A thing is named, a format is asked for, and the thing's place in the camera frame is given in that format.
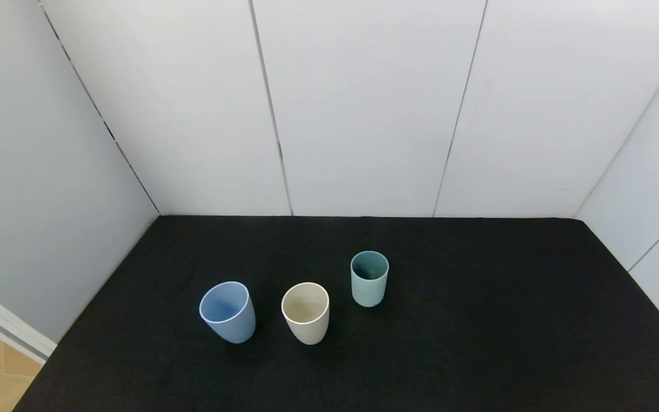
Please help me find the beige plastic cup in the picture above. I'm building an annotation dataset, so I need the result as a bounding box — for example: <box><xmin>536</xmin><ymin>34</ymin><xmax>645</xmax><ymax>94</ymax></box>
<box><xmin>281</xmin><ymin>282</ymin><xmax>330</xmax><ymax>346</ymax></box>

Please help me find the mint green plastic cup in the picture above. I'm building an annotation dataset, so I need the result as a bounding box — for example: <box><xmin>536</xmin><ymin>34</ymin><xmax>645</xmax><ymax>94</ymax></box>
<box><xmin>350</xmin><ymin>251</ymin><xmax>390</xmax><ymax>308</ymax></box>

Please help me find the blue plastic cup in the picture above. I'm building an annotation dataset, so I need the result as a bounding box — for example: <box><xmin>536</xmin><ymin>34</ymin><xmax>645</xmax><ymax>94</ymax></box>
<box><xmin>199</xmin><ymin>281</ymin><xmax>256</xmax><ymax>344</ymax></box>

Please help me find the black fabric table cover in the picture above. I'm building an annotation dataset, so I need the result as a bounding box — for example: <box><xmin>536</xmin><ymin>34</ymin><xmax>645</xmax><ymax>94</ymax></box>
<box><xmin>12</xmin><ymin>215</ymin><xmax>659</xmax><ymax>412</ymax></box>

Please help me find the white wall base rail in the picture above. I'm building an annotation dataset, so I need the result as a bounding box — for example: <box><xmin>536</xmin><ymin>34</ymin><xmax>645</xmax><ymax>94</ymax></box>
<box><xmin>0</xmin><ymin>279</ymin><xmax>57</xmax><ymax>365</ymax></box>

